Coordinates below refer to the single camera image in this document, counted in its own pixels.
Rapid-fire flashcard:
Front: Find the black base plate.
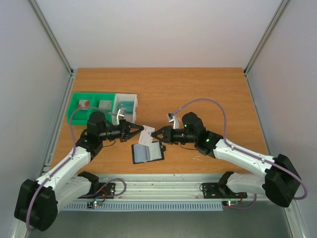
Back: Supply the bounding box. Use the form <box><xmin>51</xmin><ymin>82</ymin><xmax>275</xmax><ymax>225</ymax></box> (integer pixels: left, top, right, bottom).
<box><xmin>199</xmin><ymin>182</ymin><xmax>248</xmax><ymax>199</ymax></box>
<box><xmin>79</xmin><ymin>182</ymin><xmax>116</xmax><ymax>199</ymax></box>

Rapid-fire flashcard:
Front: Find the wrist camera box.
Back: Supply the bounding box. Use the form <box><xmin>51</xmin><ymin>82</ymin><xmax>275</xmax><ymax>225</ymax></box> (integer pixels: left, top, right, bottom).
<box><xmin>166</xmin><ymin>113</ymin><xmax>180</xmax><ymax>129</ymax></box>
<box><xmin>116</xmin><ymin>107</ymin><xmax>126</xmax><ymax>124</ymax></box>

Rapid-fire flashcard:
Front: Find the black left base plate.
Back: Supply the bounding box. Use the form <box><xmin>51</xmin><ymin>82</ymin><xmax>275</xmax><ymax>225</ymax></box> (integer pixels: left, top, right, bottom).
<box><xmin>79</xmin><ymin>182</ymin><xmax>116</xmax><ymax>199</ymax></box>

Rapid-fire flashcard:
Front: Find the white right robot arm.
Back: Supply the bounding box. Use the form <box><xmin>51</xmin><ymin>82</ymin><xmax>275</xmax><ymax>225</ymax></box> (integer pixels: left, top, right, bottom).
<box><xmin>151</xmin><ymin>112</ymin><xmax>301</xmax><ymax>207</ymax></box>

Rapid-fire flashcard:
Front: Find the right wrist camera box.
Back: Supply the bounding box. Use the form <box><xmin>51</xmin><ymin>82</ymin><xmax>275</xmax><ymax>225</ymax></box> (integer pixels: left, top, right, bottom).
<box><xmin>166</xmin><ymin>113</ymin><xmax>180</xmax><ymax>129</ymax></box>

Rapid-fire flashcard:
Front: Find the black leather card holder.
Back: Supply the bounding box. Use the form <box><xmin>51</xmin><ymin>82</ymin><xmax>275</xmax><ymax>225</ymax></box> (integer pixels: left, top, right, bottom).
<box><xmin>131</xmin><ymin>141</ymin><xmax>166</xmax><ymax>164</ymax></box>

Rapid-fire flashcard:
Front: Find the grey card with red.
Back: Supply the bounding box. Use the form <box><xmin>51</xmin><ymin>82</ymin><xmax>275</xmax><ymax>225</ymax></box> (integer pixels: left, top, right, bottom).
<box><xmin>98</xmin><ymin>100</ymin><xmax>112</xmax><ymax>111</ymax></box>

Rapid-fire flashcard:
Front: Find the grey slotted cable duct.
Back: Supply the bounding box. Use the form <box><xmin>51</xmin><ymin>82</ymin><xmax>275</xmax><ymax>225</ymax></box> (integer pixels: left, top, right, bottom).
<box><xmin>63</xmin><ymin>201</ymin><xmax>223</xmax><ymax>212</ymax></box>

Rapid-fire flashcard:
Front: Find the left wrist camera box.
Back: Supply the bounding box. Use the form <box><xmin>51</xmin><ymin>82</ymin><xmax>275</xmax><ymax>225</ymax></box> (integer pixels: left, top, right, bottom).
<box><xmin>116</xmin><ymin>107</ymin><xmax>126</xmax><ymax>124</ymax></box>

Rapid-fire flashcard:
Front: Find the white plastic bin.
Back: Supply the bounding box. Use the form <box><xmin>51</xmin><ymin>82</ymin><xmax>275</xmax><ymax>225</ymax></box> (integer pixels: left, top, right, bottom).
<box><xmin>111</xmin><ymin>93</ymin><xmax>138</xmax><ymax>124</ymax></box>

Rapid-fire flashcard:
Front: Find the red patterned card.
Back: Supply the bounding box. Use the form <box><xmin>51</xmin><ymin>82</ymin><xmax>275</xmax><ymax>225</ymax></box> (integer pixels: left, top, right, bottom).
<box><xmin>77</xmin><ymin>99</ymin><xmax>90</xmax><ymax>108</ymax></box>

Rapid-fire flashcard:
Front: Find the grey aluminium frame rail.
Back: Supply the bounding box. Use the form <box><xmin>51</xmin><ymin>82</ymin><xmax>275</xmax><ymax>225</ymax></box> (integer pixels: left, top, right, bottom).
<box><xmin>27</xmin><ymin>0</ymin><xmax>75</xmax><ymax>75</ymax></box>

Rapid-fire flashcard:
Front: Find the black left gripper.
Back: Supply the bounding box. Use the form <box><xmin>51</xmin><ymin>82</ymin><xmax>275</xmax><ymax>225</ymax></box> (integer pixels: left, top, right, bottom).
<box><xmin>100</xmin><ymin>119</ymin><xmax>144</xmax><ymax>142</ymax></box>

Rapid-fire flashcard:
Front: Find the green plastic bin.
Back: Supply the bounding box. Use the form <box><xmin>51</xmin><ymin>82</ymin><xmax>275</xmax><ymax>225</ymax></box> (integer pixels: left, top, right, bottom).
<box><xmin>66</xmin><ymin>92</ymin><xmax>115</xmax><ymax>125</ymax></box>

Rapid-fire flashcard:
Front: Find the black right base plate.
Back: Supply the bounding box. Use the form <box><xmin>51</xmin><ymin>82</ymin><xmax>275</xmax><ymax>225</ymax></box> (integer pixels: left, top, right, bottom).
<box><xmin>199</xmin><ymin>182</ymin><xmax>248</xmax><ymax>199</ymax></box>

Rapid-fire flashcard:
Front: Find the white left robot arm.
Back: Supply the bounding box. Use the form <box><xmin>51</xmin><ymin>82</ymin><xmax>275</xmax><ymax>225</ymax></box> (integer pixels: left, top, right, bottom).
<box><xmin>14</xmin><ymin>112</ymin><xmax>144</xmax><ymax>232</ymax></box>

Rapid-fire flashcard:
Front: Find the white card with red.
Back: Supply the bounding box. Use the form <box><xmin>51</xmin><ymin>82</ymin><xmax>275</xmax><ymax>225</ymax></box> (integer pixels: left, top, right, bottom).
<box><xmin>138</xmin><ymin>125</ymin><xmax>155</xmax><ymax>146</ymax></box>

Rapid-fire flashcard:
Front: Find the teal VIP card stack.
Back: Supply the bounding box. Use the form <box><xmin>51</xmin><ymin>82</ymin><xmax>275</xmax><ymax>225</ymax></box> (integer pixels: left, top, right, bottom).
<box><xmin>118</xmin><ymin>101</ymin><xmax>134</xmax><ymax>114</ymax></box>

